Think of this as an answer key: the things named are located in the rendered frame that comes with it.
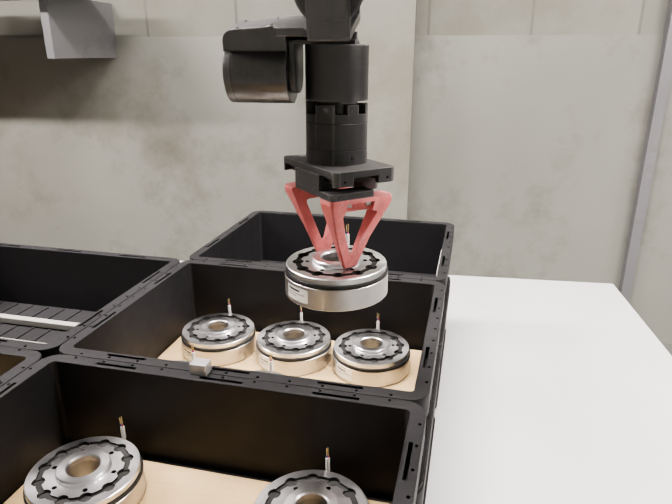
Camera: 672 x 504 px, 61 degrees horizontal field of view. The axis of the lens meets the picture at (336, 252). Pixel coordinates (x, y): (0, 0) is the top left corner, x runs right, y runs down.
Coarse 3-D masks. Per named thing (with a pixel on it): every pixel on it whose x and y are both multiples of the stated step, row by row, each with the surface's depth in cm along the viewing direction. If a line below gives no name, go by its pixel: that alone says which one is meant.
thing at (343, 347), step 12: (348, 336) 78; (384, 336) 78; (396, 336) 78; (336, 348) 75; (348, 348) 75; (396, 348) 75; (408, 348) 75; (348, 360) 72; (360, 360) 73; (372, 360) 73; (384, 360) 72; (396, 360) 72
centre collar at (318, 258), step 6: (318, 252) 58; (324, 252) 58; (330, 252) 58; (336, 252) 58; (312, 258) 57; (318, 258) 56; (324, 258) 58; (318, 264) 55; (324, 264) 55; (330, 264) 55; (336, 264) 55
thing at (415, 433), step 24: (48, 360) 59; (72, 360) 59; (96, 360) 59; (24, 384) 55; (192, 384) 55; (216, 384) 55; (240, 384) 54; (264, 384) 54; (360, 408) 52; (384, 408) 51; (408, 408) 51; (408, 432) 48; (408, 456) 47; (408, 480) 42
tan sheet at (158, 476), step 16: (144, 464) 58; (160, 464) 58; (160, 480) 56; (176, 480) 56; (192, 480) 56; (208, 480) 56; (224, 480) 56; (240, 480) 56; (256, 480) 56; (16, 496) 54; (144, 496) 54; (160, 496) 54; (176, 496) 54; (192, 496) 54; (208, 496) 54; (224, 496) 54; (240, 496) 54; (256, 496) 54
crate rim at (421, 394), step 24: (192, 264) 86; (216, 264) 86; (240, 264) 86; (144, 288) 77; (120, 312) 70; (432, 312) 70; (432, 336) 64; (120, 360) 59; (144, 360) 59; (168, 360) 59; (432, 360) 59; (288, 384) 55; (312, 384) 54; (336, 384) 55; (432, 384) 58
